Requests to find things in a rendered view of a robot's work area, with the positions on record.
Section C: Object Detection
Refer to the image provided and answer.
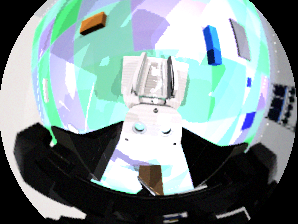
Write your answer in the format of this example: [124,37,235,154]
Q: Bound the white plate with two round holes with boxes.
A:
[120,103,182,148]

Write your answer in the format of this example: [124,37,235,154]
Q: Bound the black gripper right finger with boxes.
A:
[181,127,249,189]

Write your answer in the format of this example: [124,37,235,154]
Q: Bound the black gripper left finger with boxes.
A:
[51,120,124,183]

